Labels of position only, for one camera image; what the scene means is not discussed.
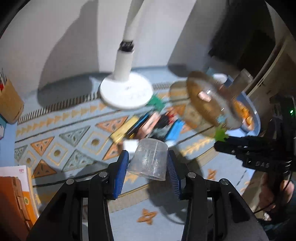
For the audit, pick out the orange notebook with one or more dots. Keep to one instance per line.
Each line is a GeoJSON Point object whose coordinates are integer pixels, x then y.
{"type": "Point", "coordinates": [18, 208]}

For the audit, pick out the yellow eraser block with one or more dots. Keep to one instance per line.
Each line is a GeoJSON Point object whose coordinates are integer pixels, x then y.
{"type": "Point", "coordinates": [119, 134]}

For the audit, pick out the grey cylindrical tumbler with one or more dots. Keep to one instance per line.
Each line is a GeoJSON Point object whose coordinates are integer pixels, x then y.
{"type": "Point", "coordinates": [242, 81]}

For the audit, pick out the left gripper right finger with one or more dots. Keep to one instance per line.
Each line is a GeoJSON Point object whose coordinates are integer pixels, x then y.
{"type": "Point", "coordinates": [216, 211]}

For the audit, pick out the amber glass bowl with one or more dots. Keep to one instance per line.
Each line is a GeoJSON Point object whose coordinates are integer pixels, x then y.
{"type": "Point", "coordinates": [200, 115]}

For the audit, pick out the blue pen-like object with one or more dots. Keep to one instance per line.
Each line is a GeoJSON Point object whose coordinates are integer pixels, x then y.
{"type": "Point", "coordinates": [134, 129]}

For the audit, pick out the pink small box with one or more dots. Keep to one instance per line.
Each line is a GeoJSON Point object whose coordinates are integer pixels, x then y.
{"type": "Point", "coordinates": [148, 126]}

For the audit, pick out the light green leaf toy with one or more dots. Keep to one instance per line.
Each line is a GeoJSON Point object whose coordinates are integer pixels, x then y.
{"type": "Point", "coordinates": [220, 133]}

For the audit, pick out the blue block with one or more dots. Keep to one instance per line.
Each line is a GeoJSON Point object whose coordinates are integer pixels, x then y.
{"type": "Point", "coordinates": [174, 131]}

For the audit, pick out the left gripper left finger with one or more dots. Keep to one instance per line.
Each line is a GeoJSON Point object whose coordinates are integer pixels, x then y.
{"type": "Point", "coordinates": [62, 217]}

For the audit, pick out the clear plastic cup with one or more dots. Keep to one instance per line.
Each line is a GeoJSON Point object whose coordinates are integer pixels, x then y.
{"type": "Point", "coordinates": [150, 160]}

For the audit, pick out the dark green leaf toy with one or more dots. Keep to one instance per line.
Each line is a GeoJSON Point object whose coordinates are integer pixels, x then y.
{"type": "Point", "coordinates": [156, 103]}

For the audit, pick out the black red toy figure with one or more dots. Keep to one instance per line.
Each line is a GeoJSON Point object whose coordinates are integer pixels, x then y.
{"type": "Point", "coordinates": [166, 119]}

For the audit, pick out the light blue leaf toy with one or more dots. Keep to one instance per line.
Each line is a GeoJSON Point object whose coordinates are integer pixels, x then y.
{"type": "Point", "coordinates": [221, 119]}

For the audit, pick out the patterned blue table mat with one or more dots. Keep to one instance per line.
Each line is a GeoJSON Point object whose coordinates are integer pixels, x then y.
{"type": "Point", "coordinates": [65, 131]}

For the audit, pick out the orange slices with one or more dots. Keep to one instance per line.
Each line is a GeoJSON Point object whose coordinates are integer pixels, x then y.
{"type": "Point", "coordinates": [244, 112]}

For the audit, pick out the right hand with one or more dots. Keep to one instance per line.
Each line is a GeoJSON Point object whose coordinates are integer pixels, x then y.
{"type": "Point", "coordinates": [274, 195]}

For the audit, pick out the white desk lamp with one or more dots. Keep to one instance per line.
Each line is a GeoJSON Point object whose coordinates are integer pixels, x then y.
{"type": "Point", "coordinates": [124, 89]}

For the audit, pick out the pink oval tag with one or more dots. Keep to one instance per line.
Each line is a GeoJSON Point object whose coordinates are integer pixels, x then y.
{"type": "Point", "coordinates": [204, 96]}

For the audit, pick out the cork pen holder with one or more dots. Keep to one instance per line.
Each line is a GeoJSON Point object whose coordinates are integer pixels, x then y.
{"type": "Point", "coordinates": [11, 104]}

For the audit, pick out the pink plate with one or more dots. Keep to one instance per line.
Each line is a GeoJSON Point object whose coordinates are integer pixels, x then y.
{"type": "Point", "coordinates": [255, 128]}

